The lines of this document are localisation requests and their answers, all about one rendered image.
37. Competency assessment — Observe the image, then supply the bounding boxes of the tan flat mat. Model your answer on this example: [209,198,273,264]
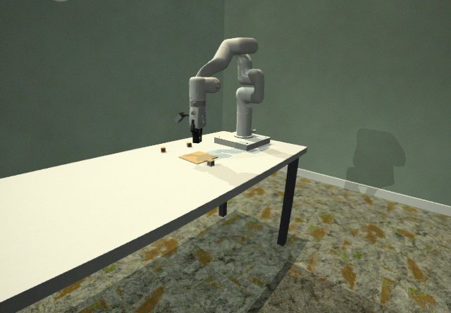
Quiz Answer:
[179,151,218,164]

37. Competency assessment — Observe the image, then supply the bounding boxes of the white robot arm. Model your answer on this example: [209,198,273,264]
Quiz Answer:
[190,38,264,139]

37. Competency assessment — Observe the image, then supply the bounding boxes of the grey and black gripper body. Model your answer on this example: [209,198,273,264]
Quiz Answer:
[190,106,206,129]

